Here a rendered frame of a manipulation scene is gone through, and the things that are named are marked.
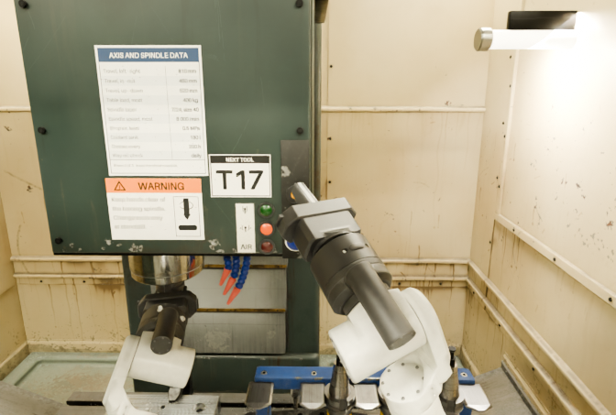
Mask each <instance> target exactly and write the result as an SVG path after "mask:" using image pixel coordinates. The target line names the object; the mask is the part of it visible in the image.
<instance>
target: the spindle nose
mask: <svg viewBox="0 0 616 415"><path fill-rule="evenodd" d="M204 260H205V256H128V263H129V269H130V271H131V277H132V278H133V279H134V280H135V281H137V282H139V283H142V284H146V285H153V286H161V285H170V284H175V283H179V282H183V281H185V280H188V279H190V278H193V277H195V276H196V275H198V274H199V273H200V272H201V271H202V270H203V269H204Z"/></svg>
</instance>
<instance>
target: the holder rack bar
mask: <svg viewBox="0 0 616 415"><path fill-rule="evenodd" d="M386 368H387V367H384V368H382V369H381V370H380V371H378V372H376V373H374V374H373V375H371V376H369V377H367V378H365V379H363V380H361V381H360V382H358V383H376V384H377V386H378V388H379V386H380V378H381V375H382V373H383V372H384V371H385V369H386ZM332 371H333V367H332V366H257V370H256V374H255V382H273V383H274V386H273V389H300V388H301V383H302V382H324V383H325V385H327V384H329V383H330V381H331V376H332ZM457 372H458V384H475V378H474V377H473V376H472V374H471V372H470V370H469V368H458V369H457Z"/></svg>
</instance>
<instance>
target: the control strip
mask: <svg viewBox="0 0 616 415"><path fill-rule="evenodd" d="M280 157H281V213H283V212H284V211H285V210H287V209H288V208H289V207H291V206H293V205H298V204H297V202H296V201H295V199H293V198H292V196H291V194H292V188H293V185H294V183H298V182H303V183H304V184H305V186H306V187H307V188H308V189H309V140H281V141H280ZM263 205H268V206H270V207H271V209H272V213H271V215H269V216H263V215H262V214H261V213H260V208H261V206H263ZM258 214H259V215H260V216H261V217H263V218H270V217H271V216H272V215H273V214H274V207H273V205H272V204H271V203H269V202H263V203H262V204H261V205H260V206H259V207H258ZM263 224H270V225H271V227H272V232H271V233H270V234H269V235H264V234H262V233H261V231H260V227H261V226H262V225H263ZM258 231H259V233H260V234H261V235H263V236H271V235H273V233H274V231H275V227H274V224H273V223H272V222H270V221H264V222H262V223H260V225H259V227H258ZM264 242H270V243H271V244H272V246H273V248H272V251H271V252H269V253H265V252H263V251H262V250H261V245H262V244H263V243H264ZM259 250H260V252H261V253H262V254H265V255H269V254H272V253H273V252H274V250H275V244H274V243H273V241H271V240H269V239H264V240H262V241H261V242H260V243H259ZM282 258H302V256H301V254H300V252H299V250H291V249H290V248H288V246H287V241H286V240H284V239H283V238H282Z"/></svg>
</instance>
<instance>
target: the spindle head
mask: <svg viewBox="0 0 616 415"><path fill-rule="evenodd" d="M328 2H329V0H14V5H15V11H16V22H17V28H18V35H19V40H20V46H21V52H22V58H23V64H24V70H25V76H26V82H27V93H28V99H29V105H30V111H31V117H32V123H33V129H34V135H35V140H36V147H37V152H38V163H39V170H40V176H41V181H42V188H43V193H44V200H45V205H46V212H47V217H48V223H49V234H50V241H51V246H52V252H53V255H54V256H220V257H282V237H281V234H280V232H279V230H278V228H277V227H276V225H275V224H276V222H277V218H278V215H279V214H281V140H309V191H310V192H311V193H312V195H314V23H315V24H323V23H324V22H325V17H326V12H327V7H328ZM94 45H201V52H202V68H203V99H204V115H205V131H206V147H207V163H208V176H109V169H108V161H107V154H106V145H105V131H104V122H103V114H102V106H101V98H100V90H99V82H98V74H97V66H96V58H95V50H94ZM209 154H246V155H270V167H271V197H211V182H210V166H209ZM105 179H201V185H202V200H203V229H204V240H139V239H112V232H111V224H110V216H109V209H108V200H107V193H106V185H105ZM263 202H269V203H271V204H272V205H273V207H274V214H273V215H272V216H271V217H270V218H263V217H261V216H260V215H259V212H258V208H259V206H260V205H261V204H262V203H263ZM236 203H254V219H255V248H256V253H238V252H237V219H236ZM264 221H270V222H272V223H273V224H274V227H275V231H274V233H273V235H271V236H263V235H261V234H260V233H259V225H260V223H262V222H264ZM264 239H269V240H271V241H273V243H274V244H275V250H274V252H273V253H272V254H269V255H265V254H262V253H261V252H260V250H259V243H260V242H261V241H262V240H264Z"/></svg>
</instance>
